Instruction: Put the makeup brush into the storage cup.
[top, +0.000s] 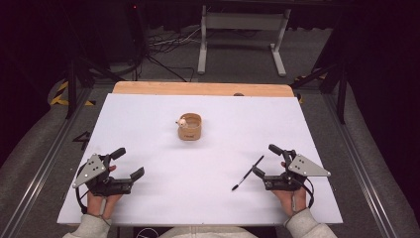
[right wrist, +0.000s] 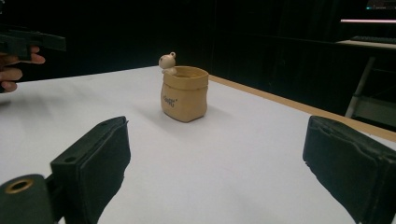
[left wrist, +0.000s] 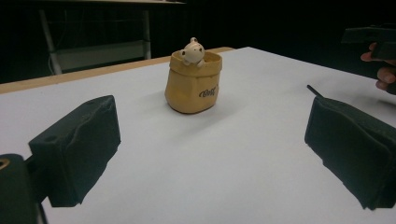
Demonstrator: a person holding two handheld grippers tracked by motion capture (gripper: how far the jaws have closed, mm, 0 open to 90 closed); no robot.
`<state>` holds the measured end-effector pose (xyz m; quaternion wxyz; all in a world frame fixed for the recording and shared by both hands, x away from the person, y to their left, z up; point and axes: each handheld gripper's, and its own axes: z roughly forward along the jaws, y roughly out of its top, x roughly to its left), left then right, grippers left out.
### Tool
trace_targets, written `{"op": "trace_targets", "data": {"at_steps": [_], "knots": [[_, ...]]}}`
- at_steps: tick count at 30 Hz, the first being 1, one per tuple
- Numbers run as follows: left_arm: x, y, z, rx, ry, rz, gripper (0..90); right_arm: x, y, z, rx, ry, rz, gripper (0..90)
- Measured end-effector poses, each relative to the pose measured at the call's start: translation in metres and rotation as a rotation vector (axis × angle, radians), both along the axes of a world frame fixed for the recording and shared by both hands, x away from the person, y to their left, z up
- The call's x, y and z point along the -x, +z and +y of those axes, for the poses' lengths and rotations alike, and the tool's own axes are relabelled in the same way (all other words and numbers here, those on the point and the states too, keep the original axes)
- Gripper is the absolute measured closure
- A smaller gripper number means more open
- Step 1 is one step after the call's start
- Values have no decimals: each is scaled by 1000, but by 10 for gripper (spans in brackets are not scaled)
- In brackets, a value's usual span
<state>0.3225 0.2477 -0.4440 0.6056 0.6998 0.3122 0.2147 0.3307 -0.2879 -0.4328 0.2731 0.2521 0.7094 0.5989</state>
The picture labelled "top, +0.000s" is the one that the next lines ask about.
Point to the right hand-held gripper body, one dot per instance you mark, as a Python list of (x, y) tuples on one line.
[(297, 168)]

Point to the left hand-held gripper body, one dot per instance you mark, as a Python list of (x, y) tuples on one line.
[(95, 175)]

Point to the black pen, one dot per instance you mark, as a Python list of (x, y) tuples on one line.
[(247, 173)]

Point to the wooden pen holder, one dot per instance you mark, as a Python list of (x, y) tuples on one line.
[(189, 131)]

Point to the person's left hand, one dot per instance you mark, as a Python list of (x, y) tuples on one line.
[(99, 205)]

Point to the person's right hand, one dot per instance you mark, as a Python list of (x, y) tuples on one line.
[(290, 200)]

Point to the black tape floor mark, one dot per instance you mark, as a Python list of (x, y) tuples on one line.
[(82, 137)]

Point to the white table board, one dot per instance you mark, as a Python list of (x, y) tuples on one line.
[(198, 185)]

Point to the small pale figure ornament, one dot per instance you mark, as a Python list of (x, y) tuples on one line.
[(181, 123)]

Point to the black tripod stand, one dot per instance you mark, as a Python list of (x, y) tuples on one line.
[(71, 89), (341, 92)]

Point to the yellow black floor tape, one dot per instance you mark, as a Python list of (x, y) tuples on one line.
[(59, 99)]

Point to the wooden table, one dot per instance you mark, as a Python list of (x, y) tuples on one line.
[(198, 88)]

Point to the aluminium floor rail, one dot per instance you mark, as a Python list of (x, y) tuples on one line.
[(39, 172), (360, 165)]

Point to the grey metal desk frame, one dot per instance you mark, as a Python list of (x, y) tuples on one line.
[(244, 21)]

